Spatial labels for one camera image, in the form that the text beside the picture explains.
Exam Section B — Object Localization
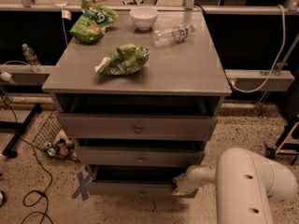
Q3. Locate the grey middle drawer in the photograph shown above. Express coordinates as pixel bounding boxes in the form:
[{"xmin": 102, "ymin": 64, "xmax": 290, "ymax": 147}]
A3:
[{"xmin": 77, "ymin": 147, "xmax": 205, "ymax": 167}]

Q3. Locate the wire mesh trash basket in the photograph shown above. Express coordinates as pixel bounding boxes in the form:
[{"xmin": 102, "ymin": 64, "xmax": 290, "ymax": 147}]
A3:
[{"xmin": 32, "ymin": 111, "xmax": 78, "ymax": 161}]

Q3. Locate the grey drawer cabinet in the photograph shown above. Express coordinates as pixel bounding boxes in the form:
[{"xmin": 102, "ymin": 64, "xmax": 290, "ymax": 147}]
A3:
[{"xmin": 41, "ymin": 10, "xmax": 233, "ymax": 173}]

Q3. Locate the green chip bag rear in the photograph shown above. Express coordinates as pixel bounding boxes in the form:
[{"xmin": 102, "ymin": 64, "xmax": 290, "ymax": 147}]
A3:
[{"xmin": 69, "ymin": 0, "xmax": 119, "ymax": 44}]

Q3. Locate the grey top drawer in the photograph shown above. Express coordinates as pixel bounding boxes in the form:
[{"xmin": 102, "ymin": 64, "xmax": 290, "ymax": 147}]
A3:
[{"xmin": 58, "ymin": 113, "xmax": 218, "ymax": 141}]

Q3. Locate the clear plastic bottle lying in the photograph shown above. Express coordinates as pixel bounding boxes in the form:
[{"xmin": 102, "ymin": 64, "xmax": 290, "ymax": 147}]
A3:
[{"xmin": 153, "ymin": 23, "xmax": 196, "ymax": 47}]

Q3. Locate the blue tape cross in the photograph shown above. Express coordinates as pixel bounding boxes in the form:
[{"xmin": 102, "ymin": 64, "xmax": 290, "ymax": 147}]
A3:
[{"xmin": 71, "ymin": 172, "xmax": 92, "ymax": 202}]

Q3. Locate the white cable right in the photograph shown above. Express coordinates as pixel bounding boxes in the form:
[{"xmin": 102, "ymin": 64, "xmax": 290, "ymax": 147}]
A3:
[{"xmin": 229, "ymin": 4, "xmax": 287, "ymax": 94}]

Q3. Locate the black wheeled cart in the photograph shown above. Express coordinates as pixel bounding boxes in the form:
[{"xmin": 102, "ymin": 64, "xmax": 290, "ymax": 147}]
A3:
[{"xmin": 264, "ymin": 117, "xmax": 299, "ymax": 165}]

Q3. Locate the green chip bag front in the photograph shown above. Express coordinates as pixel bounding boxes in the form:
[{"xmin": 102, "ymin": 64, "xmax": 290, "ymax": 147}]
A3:
[{"xmin": 94, "ymin": 43, "xmax": 150, "ymax": 76}]

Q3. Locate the white bowl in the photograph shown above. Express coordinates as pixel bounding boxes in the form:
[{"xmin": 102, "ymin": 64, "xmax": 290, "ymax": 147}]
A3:
[{"xmin": 129, "ymin": 7, "xmax": 158, "ymax": 31}]

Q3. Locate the black floor cable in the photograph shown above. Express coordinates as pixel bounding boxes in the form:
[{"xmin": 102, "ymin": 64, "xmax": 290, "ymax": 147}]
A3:
[{"xmin": 0, "ymin": 95, "xmax": 54, "ymax": 224}]

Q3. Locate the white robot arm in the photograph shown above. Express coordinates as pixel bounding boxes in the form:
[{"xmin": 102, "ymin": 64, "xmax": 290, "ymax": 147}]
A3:
[{"xmin": 173, "ymin": 147, "xmax": 298, "ymax": 224}]

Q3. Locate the black table leg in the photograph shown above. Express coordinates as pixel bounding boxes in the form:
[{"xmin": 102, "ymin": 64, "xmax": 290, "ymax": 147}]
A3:
[{"xmin": 0, "ymin": 103, "xmax": 42, "ymax": 158}]

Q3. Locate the grey bottom drawer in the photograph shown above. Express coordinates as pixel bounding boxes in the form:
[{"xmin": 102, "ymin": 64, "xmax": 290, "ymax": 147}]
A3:
[{"xmin": 85, "ymin": 165, "xmax": 186, "ymax": 199}]

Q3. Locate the standing water bottle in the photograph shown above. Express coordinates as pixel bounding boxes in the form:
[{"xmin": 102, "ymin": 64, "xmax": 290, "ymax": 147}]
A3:
[{"xmin": 22, "ymin": 44, "xmax": 41, "ymax": 73}]

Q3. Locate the grey drawer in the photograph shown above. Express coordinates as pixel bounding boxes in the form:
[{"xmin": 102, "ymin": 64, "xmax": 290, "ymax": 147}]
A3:
[
  {"xmin": 77, "ymin": 147, "xmax": 205, "ymax": 167},
  {"xmin": 58, "ymin": 113, "xmax": 218, "ymax": 141},
  {"xmin": 85, "ymin": 165, "xmax": 186, "ymax": 199}
]

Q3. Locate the green chip bag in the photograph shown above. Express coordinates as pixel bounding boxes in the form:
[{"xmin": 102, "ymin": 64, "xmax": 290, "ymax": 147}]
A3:
[
  {"xmin": 69, "ymin": 0, "xmax": 119, "ymax": 44},
  {"xmin": 94, "ymin": 43, "xmax": 150, "ymax": 76}
]

